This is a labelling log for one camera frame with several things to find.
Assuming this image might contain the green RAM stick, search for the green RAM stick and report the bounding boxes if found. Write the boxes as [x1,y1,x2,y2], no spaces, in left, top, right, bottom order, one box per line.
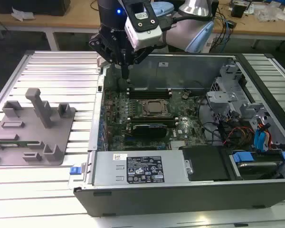
[0,140,44,146]

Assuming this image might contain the black RAM slot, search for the black RAM slot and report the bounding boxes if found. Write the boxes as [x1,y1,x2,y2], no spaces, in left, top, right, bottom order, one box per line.
[129,93,173,100]
[129,88,172,95]
[129,119,180,127]
[127,114,177,121]

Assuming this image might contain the large black box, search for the large black box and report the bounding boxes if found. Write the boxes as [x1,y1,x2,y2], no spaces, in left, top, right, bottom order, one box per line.
[0,0,71,17]

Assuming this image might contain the crumpled white paper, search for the crumpled white paper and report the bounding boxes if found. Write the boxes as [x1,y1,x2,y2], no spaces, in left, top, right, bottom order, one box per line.
[11,6,36,21]

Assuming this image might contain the CPU with metal top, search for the CPU with metal top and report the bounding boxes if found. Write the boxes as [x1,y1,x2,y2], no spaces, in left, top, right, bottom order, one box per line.
[147,102,162,114]

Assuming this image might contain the black graphics card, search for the black graphics card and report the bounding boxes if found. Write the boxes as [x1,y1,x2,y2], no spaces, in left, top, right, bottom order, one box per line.
[125,123,168,143]

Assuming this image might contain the grey parts rack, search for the grey parts rack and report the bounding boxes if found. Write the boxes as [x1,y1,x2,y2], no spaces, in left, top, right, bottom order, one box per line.
[0,87,76,166]

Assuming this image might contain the green motherboard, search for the green motherboard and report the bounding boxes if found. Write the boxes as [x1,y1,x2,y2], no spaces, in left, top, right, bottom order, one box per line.
[102,89,208,152]

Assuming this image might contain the small black box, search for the small black box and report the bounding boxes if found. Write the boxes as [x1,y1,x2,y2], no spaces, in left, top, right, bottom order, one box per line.
[231,4,249,18]

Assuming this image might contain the silver metal drive cage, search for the silver metal drive cage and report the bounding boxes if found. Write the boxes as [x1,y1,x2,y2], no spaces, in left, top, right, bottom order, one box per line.
[205,63,271,126]

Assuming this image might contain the silver finned heat sink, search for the silver finned heat sink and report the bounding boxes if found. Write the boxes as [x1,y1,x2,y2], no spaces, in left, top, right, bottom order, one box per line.
[170,141,190,151]

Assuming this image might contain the silver power supply with label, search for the silver power supply with label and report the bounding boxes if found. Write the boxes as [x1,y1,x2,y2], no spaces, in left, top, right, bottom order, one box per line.
[92,151,190,187]

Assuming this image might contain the blue case latch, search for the blue case latch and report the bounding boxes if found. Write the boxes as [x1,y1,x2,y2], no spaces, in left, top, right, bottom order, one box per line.
[69,166,83,176]

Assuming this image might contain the clear plastic bags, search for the clear plastic bags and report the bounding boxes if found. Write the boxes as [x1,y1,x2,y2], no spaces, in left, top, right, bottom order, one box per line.
[255,3,285,22]

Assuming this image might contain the black plastic shroud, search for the black plastic shroud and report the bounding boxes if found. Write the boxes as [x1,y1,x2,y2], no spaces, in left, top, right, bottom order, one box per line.
[179,145,230,182]

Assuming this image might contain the open black PC case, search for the open black PC case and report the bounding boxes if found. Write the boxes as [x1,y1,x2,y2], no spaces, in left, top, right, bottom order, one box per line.
[68,52,285,218]

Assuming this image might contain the hard disk in blue carrier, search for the hard disk in blue carrier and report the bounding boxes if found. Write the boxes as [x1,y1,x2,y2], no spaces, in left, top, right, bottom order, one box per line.
[230,151,285,181]

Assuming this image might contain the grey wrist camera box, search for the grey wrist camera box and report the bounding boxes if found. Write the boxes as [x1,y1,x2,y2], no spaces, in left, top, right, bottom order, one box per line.
[124,0,162,50]

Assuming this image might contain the wooden desk white frame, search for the wooden desk white frame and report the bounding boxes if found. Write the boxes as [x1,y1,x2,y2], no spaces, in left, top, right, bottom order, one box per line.
[0,0,285,52]

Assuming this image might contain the black camera cable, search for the black camera cable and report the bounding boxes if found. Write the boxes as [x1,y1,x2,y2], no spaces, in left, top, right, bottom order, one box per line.
[159,0,220,31]

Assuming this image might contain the CPU socket metal frame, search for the CPU socket metal frame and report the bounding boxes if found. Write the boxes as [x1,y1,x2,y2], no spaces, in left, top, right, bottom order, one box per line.
[142,99,168,116]

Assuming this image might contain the thin blue cable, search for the thin blue cable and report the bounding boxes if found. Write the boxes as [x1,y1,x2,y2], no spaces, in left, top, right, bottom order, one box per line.
[222,18,231,54]

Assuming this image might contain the red orange yellow wire bundle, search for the red orange yellow wire bundle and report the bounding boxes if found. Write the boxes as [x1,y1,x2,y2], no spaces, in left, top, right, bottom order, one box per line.
[222,126,255,146]

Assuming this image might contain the blue flat data wire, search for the blue flat data wire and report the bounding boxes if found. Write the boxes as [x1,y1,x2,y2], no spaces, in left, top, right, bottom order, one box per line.
[253,125,269,153]

